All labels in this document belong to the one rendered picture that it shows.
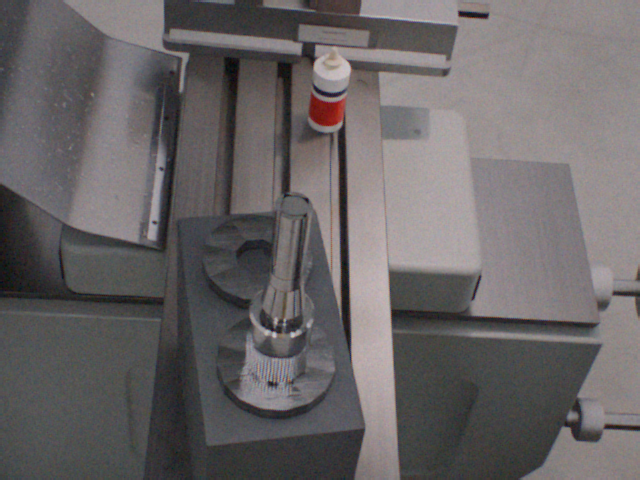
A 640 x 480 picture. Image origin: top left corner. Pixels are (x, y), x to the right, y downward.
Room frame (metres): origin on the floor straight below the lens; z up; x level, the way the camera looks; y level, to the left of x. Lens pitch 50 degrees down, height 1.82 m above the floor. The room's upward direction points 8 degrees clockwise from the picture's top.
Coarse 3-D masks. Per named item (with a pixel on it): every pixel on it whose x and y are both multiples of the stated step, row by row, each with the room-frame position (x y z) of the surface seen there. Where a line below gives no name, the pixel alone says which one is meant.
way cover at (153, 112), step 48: (0, 0) 0.99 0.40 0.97; (48, 0) 1.07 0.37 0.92; (96, 48) 1.06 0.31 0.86; (144, 48) 1.10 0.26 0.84; (0, 96) 0.88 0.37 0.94; (48, 96) 0.93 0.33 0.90; (96, 96) 0.99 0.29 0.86; (144, 96) 1.02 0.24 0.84; (0, 144) 0.82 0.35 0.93; (48, 144) 0.87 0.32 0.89; (96, 144) 0.91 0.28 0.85; (144, 144) 0.94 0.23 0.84; (48, 192) 0.80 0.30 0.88; (96, 192) 0.84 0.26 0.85; (144, 192) 0.87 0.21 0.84; (144, 240) 0.80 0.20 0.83
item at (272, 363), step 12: (252, 336) 0.47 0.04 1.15; (252, 348) 0.47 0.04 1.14; (264, 348) 0.46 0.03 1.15; (276, 348) 0.46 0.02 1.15; (288, 348) 0.46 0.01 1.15; (300, 348) 0.47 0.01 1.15; (252, 360) 0.47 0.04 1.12; (264, 360) 0.46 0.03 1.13; (276, 360) 0.46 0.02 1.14; (288, 360) 0.46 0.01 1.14; (300, 360) 0.47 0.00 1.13; (252, 372) 0.47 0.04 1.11; (264, 372) 0.46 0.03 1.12; (276, 372) 0.46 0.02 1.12; (288, 372) 0.46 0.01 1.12; (300, 372) 0.47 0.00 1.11
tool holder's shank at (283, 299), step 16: (288, 208) 0.48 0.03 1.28; (304, 208) 0.48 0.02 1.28; (288, 224) 0.47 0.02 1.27; (304, 224) 0.48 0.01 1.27; (272, 240) 0.48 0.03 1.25; (288, 240) 0.47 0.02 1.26; (304, 240) 0.48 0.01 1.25; (272, 256) 0.48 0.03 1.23; (288, 256) 0.47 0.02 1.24; (304, 256) 0.48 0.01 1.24; (272, 272) 0.48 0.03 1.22; (288, 272) 0.47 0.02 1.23; (304, 272) 0.48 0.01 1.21; (272, 288) 0.48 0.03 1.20; (288, 288) 0.47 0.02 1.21; (304, 288) 0.49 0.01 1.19; (272, 304) 0.47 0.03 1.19; (288, 304) 0.47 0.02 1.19; (304, 304) 0.48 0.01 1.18; (288, 320) 0.47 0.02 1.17
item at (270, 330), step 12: (252, 300) 0.49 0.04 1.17; (252, 312) 0.48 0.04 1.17; (264, 312) 0.48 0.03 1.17; (312, 312) 0.49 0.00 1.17; (252, 324) 0.47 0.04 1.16; (264, 324) 0.47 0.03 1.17; (276, 324) 0.47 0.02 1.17; (288, 324) 0.47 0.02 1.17; (300, 324) 0.47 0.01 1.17; (312, 324) 0.48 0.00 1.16; (264, 336) 0.46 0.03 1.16; (276, 336) 0.46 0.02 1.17; (288, 336) 0.46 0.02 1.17; (300, 336) 0.47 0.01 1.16
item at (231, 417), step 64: (192, 256) 0.58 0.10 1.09; (256, 256) 0.59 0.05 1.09; (320, 256) 0.60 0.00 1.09; (192, 320) 0.52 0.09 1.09; (320, 320) 0.54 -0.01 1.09; (192, 384) 0.49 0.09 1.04; (256, 384) 0.46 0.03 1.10; (320, 384) 0.47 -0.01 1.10; (192, 448) 0.48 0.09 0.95; (256, 448) 0.42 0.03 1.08; (320, 448) 0.43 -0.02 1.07
